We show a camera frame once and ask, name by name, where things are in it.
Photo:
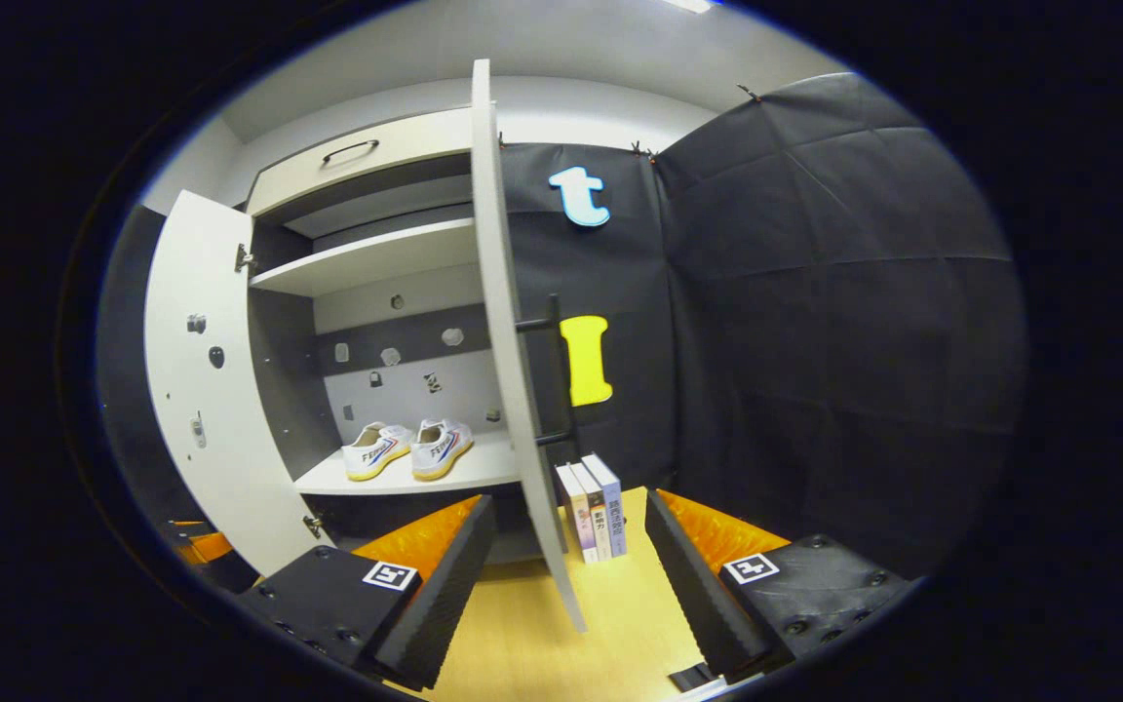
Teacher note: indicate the white canvas shoe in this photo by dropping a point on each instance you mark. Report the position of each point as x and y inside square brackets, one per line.
[374, 450]
[440, 448]

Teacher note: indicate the ceiling light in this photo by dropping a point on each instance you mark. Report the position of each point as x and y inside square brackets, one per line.
[690, 5]

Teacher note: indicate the white shoe cabinet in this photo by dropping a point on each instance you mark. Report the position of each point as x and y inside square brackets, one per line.
[376, 253]

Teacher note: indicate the white cabinet door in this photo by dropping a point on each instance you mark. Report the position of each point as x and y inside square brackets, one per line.
[508, 341]
[220, 458]

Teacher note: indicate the white cabinet drawer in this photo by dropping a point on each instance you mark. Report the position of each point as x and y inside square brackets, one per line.
[376, 171]

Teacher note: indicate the white spine book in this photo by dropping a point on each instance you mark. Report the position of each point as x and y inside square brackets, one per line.
[576, 517]

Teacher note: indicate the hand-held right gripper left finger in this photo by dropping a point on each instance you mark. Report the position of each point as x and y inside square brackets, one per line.
[449, 595]

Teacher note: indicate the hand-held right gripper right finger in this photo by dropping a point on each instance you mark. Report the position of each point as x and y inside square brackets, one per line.
[693, 585]

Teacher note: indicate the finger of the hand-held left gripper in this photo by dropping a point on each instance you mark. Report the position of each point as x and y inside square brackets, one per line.
[215, 561]

